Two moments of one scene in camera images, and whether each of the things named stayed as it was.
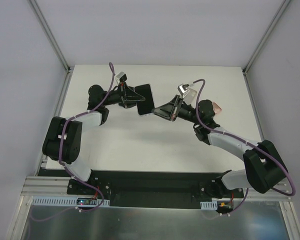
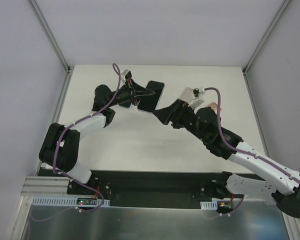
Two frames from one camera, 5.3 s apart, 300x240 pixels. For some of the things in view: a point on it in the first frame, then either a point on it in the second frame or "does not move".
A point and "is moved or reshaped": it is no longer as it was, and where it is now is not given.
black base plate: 155,189 does not move
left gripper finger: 129,97 -> 138,90
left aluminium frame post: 50,36 does not move
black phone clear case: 145,107 is moved or reshaped
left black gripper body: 124,96 does not move
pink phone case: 217,109 does not move
